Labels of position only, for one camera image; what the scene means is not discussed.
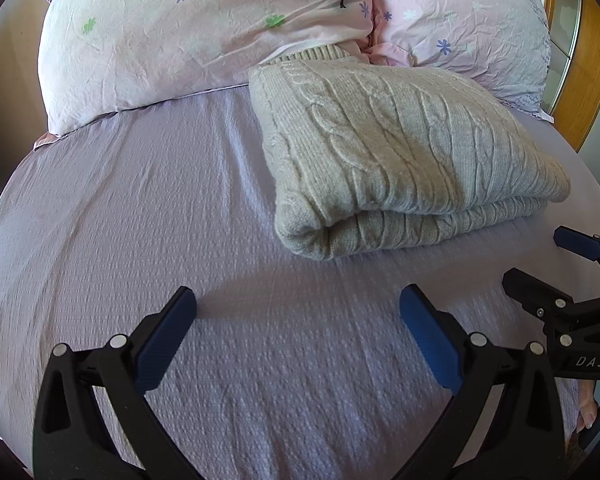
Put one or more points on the lavender bed sheet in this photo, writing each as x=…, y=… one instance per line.
x=180, y=240

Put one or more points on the pink floral pillow with tree print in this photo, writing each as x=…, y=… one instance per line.
x=190, y=35

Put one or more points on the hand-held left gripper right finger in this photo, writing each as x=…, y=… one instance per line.
x=430, y=340

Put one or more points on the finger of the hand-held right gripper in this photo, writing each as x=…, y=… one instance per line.
x=535, y=292
x=577, y=245

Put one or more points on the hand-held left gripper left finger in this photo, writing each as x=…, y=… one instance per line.
x=162, y=340

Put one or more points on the person's right hand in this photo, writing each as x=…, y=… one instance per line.
x=589, y=407

